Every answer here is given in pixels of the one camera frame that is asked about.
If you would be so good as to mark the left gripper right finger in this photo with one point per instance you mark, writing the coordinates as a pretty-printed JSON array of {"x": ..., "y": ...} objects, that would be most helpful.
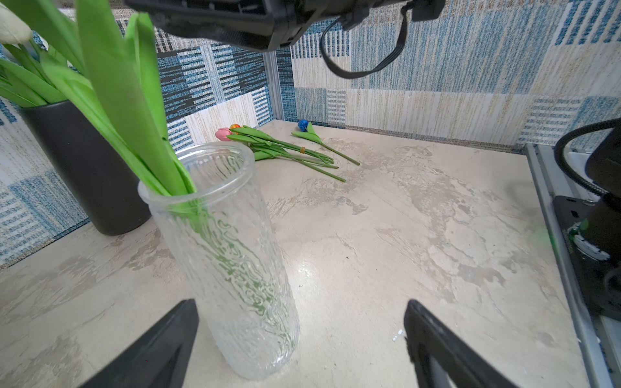
[{"x": 440, "y": 358}]

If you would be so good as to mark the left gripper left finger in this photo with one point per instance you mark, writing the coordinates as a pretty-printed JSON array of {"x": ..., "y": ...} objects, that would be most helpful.
[{"x": 159, "y": 358}]

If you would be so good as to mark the dark grey cylindrical vase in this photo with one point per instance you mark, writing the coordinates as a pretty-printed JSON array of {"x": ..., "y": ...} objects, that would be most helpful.
[{"x": 95, "y": 174}]

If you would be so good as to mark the clear glass vase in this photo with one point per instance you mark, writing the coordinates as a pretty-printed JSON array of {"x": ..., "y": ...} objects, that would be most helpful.
[{"x": 222, "y": 238}]

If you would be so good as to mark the pale cream tulip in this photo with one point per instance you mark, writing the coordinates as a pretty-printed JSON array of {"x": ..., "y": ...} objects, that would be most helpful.
[{"x": 23, "y": 80}]

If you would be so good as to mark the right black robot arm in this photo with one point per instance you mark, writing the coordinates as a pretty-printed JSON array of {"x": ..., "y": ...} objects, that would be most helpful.
[{"x": 261, "y": 26}]

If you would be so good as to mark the aluminium mounting rail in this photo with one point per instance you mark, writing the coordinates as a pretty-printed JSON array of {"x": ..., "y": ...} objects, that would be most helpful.
[{"x": 598, "y": 336}]

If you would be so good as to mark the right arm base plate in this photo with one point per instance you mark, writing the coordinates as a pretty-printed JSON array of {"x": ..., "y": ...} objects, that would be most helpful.
[{"x": 592, "y": 235}]

